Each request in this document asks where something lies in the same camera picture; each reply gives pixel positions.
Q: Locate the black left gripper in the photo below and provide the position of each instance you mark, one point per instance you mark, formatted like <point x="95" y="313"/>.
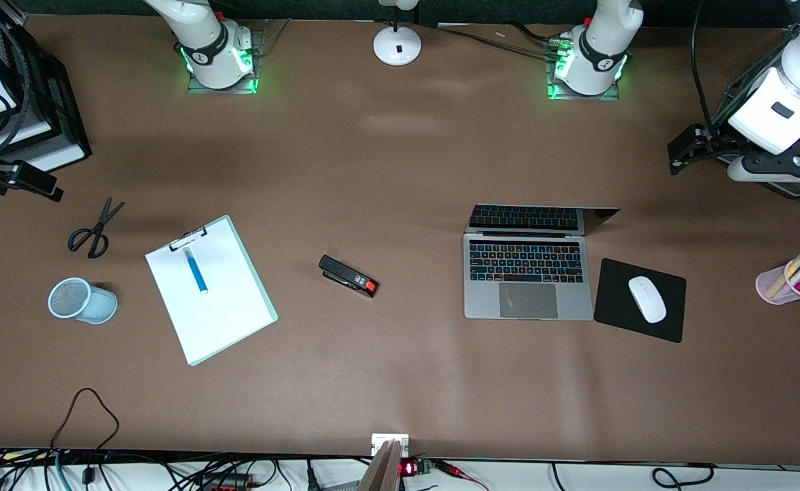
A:
<point x="712" y="142"/>

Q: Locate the blue marker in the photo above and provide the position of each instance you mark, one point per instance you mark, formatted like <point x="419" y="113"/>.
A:
<point x="196" y="273"/>

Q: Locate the silver laptop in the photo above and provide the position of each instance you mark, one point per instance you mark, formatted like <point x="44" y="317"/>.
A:
<point x="528" y="276"/>

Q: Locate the black scissors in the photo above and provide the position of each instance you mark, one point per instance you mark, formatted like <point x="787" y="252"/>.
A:
<point x="96" y="235"/>

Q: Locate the black stacked paper tray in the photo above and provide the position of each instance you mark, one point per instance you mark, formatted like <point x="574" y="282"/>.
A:
<point x="58" y="102"/>

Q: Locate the light blue mesh cup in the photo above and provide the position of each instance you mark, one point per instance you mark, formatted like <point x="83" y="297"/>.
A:
<point x="86" y="301"/>

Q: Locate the white computer mouse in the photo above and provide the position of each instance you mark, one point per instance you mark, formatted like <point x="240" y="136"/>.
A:
<point x="647" y="299"/>

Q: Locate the pink mesh pen cup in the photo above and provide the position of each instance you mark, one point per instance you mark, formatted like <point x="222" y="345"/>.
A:
<point x="771" y="286"/>

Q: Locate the yellow pen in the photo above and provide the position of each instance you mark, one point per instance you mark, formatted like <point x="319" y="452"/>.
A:
<point x="785" y="276"/>

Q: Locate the black mouse pad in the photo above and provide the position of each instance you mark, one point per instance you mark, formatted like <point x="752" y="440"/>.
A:
<point x="614" y="307"/>

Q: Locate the white paper on clipboard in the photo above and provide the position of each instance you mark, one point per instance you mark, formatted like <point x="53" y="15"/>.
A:
<point x="219" y="307"/>

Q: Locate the teal clipboard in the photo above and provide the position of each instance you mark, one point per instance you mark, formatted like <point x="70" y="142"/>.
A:
<point x="263" y="293"/>

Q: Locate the white round lamp base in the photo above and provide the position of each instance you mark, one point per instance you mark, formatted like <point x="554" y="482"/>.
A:
<point x="397" y="46"/>

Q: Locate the black stapler red tip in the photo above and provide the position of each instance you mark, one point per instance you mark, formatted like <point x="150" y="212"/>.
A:
<point x="345" y="274"/>

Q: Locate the small white box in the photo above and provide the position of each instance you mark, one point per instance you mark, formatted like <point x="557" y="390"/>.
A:
<point x="389" y="440"/>

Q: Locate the circuit board red display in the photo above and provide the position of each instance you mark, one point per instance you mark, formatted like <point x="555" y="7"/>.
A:
<point x="413" y="468"/>

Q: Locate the brown camera mount post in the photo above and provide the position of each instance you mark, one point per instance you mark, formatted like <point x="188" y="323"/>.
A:
<point x="382" y="470"/>

